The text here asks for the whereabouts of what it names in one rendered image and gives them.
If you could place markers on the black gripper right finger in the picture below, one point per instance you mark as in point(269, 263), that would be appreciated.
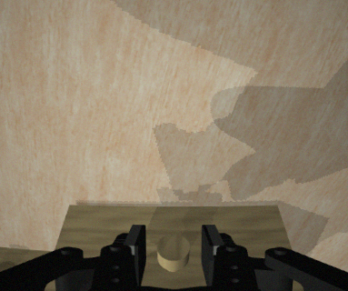
point(232, 270)

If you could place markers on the light wooden chest of drawers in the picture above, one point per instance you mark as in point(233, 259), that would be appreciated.
point(23, 251)

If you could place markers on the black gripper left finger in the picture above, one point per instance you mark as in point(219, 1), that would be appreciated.
point(72, 272)

